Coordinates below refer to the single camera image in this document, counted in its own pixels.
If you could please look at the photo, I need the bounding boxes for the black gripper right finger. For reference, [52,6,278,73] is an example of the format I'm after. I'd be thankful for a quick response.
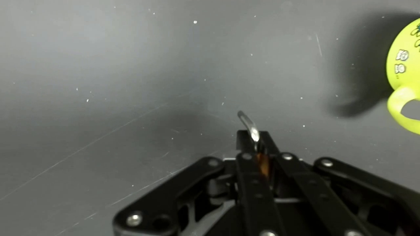
[257,131,371,236]

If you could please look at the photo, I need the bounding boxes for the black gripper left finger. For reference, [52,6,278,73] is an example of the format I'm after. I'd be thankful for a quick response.
[236,130,283,236]

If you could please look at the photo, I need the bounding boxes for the yellow-green mug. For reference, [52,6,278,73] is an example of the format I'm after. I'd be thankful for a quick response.
[386,18,420,135]

